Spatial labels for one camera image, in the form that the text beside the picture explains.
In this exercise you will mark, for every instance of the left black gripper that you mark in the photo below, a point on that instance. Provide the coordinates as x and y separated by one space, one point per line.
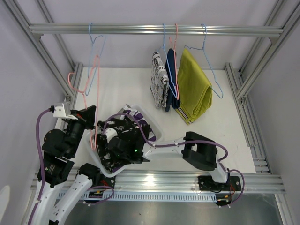
86 116

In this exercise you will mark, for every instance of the black white patterned trousers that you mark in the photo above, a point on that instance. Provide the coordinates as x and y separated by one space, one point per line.
127 129

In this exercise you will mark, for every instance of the grey white printed trousers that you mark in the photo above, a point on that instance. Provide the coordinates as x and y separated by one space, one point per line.
159 81

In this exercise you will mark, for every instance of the light blue hanger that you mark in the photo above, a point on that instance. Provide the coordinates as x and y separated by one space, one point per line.
91 69
203 49
163 47

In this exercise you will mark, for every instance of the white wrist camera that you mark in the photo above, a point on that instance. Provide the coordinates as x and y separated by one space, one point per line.
62 110
110 133

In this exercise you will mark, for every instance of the navy blue trousers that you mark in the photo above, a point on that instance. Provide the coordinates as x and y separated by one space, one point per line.
171 100

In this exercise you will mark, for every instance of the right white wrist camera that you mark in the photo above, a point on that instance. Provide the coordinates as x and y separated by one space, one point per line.
110 133

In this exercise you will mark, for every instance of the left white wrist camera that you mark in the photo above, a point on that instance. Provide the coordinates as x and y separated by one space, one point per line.
62 110

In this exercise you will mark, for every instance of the purple camouflage trousers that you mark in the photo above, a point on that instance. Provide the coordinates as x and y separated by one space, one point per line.
137 117

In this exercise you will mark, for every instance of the olive yellow trousers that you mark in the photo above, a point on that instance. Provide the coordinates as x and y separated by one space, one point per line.
194 89

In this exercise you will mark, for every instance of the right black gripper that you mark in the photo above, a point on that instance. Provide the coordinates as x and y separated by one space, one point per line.
112 155

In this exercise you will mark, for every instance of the aluminium hanging rail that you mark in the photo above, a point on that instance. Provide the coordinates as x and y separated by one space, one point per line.
135 29

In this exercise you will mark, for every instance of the pink hanger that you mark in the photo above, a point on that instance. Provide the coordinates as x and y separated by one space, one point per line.
96 64
175 61

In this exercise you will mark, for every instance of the aluminium frame left struts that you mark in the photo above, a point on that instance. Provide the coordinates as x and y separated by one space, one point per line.
19 16

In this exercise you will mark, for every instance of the grey slotted cable duct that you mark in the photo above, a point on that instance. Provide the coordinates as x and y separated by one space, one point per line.
202 197

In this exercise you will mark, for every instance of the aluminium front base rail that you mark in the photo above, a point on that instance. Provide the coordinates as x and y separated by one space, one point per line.
187 182

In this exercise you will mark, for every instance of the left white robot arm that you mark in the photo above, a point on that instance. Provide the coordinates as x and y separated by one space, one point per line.
55 156

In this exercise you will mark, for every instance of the aluminium frame right struts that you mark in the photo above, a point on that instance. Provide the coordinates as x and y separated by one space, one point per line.
286 15

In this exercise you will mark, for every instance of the aluminium frame struts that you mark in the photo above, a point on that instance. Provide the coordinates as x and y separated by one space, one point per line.
19 16
286 15

